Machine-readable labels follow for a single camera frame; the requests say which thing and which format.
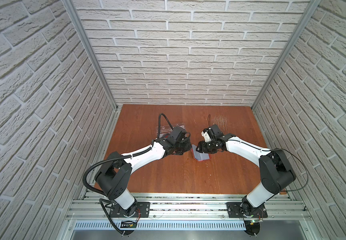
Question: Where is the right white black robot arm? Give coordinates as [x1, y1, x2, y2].
[196, 125, 297, 218]

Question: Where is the left black corrugated cable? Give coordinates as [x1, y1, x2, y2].
[82, 112, 175, 236]

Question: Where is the red leather card holder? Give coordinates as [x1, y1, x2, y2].
[192, 145, 211, 162]

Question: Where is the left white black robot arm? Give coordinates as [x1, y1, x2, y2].
[94, 127, 192, 215]

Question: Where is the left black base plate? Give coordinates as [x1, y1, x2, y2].
[109, 202, 150, 218]

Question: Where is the aluminium mounting rail frame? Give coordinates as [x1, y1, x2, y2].
[57, 191, 321, 240]

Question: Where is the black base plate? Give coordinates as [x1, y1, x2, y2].
[226, 202, 268, 219]
[109, 202, 150, 218]

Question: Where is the right thin black cable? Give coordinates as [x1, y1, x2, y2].
[207, 113, 309, 193]

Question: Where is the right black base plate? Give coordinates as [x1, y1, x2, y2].
[226, 202, 268, 219]

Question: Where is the clear acrylic card organizer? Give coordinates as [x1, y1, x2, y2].
[156, 123, 186, 138]

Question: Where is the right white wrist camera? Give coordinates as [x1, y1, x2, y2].
[202, 129, 212, 143]

